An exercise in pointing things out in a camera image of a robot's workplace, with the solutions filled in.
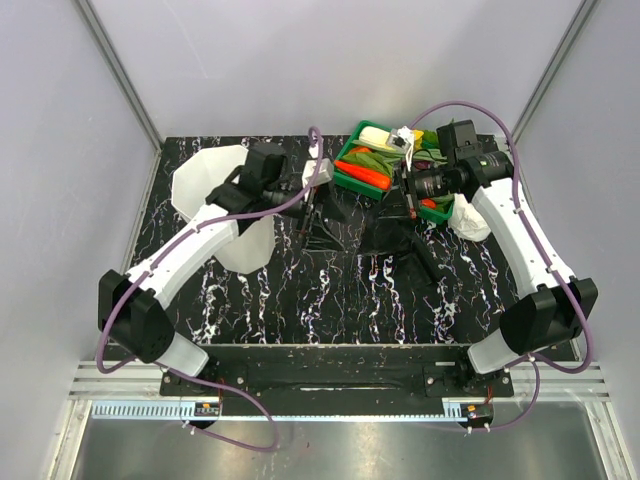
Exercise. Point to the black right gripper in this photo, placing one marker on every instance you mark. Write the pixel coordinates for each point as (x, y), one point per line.
(407, 180)

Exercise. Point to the aluminium rail with slots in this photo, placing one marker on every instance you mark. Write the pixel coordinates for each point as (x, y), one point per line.
(145, 392)

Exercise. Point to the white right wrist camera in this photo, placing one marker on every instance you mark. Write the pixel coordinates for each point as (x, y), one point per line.
(404, 142)

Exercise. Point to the white and yellow cabbage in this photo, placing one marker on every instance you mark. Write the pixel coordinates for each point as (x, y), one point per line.
(375, 138)

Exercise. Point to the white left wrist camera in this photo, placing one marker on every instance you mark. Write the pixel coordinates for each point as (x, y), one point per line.
(316, 177)

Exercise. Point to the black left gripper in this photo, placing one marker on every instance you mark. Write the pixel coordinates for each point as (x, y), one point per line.
(308, 213)

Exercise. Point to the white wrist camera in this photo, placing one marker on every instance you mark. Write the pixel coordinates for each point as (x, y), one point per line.
(404, 142)
(316, 177)

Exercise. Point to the green plastic vegetable tray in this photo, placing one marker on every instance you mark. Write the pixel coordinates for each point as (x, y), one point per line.
(437, 210)

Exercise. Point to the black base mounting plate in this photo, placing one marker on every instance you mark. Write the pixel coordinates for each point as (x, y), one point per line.
(249, 368)

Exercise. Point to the orange carrot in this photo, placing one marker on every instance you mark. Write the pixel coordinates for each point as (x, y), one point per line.
(363, 174)

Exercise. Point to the white faceted trash bin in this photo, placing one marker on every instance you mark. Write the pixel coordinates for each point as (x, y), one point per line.
(192, 186)

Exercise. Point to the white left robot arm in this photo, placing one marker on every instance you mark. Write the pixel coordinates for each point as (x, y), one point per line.
(228, 196)

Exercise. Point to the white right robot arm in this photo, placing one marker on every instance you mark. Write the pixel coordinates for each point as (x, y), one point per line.
(553, 304)

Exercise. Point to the black trash bag roll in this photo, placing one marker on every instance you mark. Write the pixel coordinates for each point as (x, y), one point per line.
(425, 258)

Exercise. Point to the crumpled white paper ball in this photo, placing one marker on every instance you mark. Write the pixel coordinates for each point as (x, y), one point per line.
(466, 222)

